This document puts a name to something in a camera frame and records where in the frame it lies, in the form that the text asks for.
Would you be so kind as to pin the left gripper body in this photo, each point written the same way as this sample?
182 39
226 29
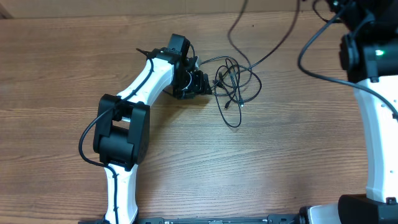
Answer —
188 84

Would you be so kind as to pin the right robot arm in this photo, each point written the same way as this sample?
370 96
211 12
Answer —
368 53

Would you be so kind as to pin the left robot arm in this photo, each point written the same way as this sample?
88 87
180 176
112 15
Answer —
122 126

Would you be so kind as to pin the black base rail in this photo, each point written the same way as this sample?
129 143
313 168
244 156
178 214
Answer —
270 219

